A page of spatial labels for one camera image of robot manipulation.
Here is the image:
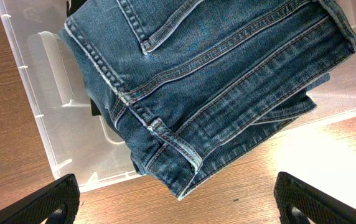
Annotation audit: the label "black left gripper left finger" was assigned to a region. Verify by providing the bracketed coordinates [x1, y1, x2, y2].
[0, 174, 80, 224]

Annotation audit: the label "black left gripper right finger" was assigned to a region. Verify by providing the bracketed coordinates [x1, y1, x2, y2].
[274, 172, 356, 224]

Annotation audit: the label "dark blue jeans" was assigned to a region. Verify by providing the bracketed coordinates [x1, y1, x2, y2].
[59, 0, 356, 199]

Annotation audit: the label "clear plastic storage container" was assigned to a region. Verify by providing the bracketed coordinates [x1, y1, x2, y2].
[0, 0, 356, 192]

